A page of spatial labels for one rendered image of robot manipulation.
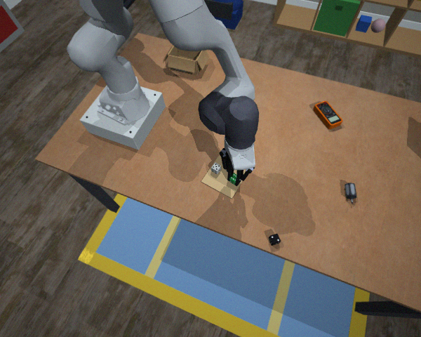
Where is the orange digital multimeter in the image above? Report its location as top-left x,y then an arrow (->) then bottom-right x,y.
313,101 -> 343,129

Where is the black die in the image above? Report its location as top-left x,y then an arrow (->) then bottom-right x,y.
269,234 -> 281,246

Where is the green die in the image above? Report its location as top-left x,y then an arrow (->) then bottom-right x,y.
229,173 -> 237,185

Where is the white die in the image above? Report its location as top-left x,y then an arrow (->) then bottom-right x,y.
211,162 -> 221,174

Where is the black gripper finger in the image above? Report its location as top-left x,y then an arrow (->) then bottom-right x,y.
236,167 -> 255,186
219,148 -> 234,181

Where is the beige square mat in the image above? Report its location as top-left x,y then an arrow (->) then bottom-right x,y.
201,155 -> 243,199

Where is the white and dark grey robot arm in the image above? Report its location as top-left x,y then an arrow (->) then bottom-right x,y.
67,0 -> 259,170

